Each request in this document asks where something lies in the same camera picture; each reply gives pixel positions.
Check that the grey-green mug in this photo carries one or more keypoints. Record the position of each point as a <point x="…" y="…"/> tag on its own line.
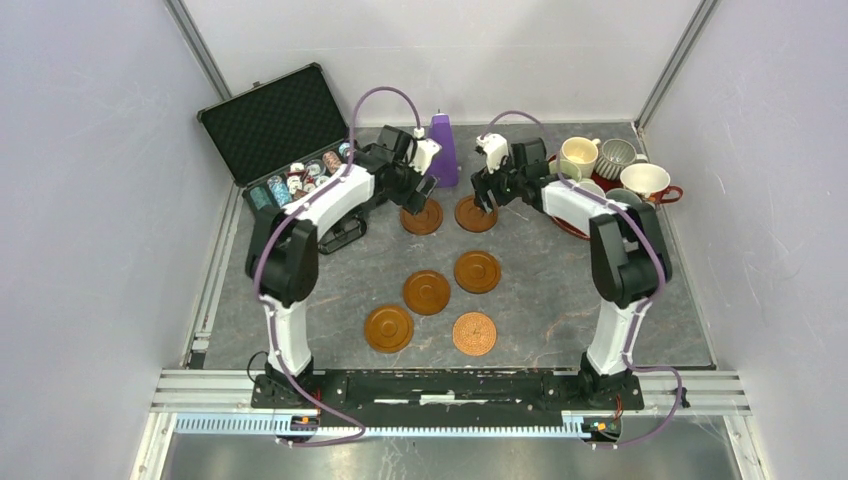
<point x="624" y="196"/>

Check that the orange-brown wooden coaster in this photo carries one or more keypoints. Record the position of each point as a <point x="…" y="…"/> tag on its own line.
<point x="388" y="328"/>

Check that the purple metronome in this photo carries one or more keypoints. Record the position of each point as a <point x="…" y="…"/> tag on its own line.
<point x="445" y="166"/>

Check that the light green mug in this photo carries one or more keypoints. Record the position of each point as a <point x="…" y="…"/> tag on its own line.
<point x="566" y="169"/>

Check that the blue white mug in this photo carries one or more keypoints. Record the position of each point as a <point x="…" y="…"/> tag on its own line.
<point x="593" y="188"/>

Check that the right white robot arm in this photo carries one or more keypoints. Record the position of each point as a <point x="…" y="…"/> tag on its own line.
<point x="628" y="255"/>

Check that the white red-handled mug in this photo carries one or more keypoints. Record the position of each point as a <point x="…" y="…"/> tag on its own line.
<point x="652" y="183"/>

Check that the red round tray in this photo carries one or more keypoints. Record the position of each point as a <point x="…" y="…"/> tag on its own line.
<point x="570" y="201"/>

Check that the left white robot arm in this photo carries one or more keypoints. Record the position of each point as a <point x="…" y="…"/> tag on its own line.
<point x="284" y="252"/>

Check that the brown wooden coaster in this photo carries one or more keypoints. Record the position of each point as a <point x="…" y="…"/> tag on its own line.
<point x="426" y="292"/>
<point x="477" y="272"/>
<point x="425" y="222"/>
<point x="472" y="218"/>

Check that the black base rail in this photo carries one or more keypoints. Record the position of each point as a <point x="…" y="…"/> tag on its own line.
<point x="447" y="397"/>

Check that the woven rattan coaster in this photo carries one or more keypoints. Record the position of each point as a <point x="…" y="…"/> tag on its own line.
<point x="474" y="334"/>

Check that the grey striped mug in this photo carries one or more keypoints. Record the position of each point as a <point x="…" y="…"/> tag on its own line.
<point x="614" y="156"/>

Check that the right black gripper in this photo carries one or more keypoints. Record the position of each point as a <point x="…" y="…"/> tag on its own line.
<point x="483" y="181"/>

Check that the black poker chip case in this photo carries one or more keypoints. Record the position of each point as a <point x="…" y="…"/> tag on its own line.
<point x="261" y="132"/>

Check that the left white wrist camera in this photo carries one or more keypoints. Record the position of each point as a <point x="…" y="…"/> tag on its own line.
<point x="423" y="151"/>

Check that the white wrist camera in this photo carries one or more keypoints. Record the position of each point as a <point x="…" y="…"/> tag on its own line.
<point x="423" y="151"/>
<point x="495" y="148"/>

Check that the cream yellow mug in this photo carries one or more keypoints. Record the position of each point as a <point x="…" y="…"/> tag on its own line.
<point x="582" y="152"/>

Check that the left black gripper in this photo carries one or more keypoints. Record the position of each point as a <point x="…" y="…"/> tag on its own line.
<point x="411" y="200"/>

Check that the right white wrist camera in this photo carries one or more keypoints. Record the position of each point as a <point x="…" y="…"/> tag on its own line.
<point x="495" y="148"/>

